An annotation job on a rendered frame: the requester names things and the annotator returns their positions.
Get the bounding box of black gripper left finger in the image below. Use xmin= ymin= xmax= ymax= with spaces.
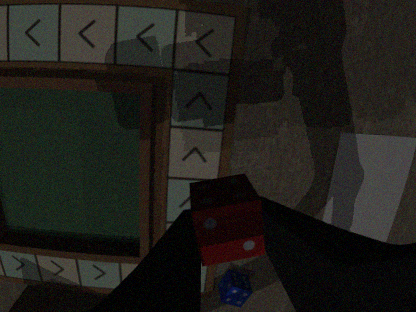
xmin=87 ymin=208 xmax=201 ymax=312

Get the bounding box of blue die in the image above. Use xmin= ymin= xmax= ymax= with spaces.
xmin=219 ymin=269 xmax=252 ymax=308

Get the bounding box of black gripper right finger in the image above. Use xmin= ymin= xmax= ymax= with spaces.
xmin=260 ymin=196 xmax=416 ymax=312

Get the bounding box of red die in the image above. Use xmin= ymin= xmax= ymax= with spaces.
xmin=189 ymin=173 xmax=265 ymax=267

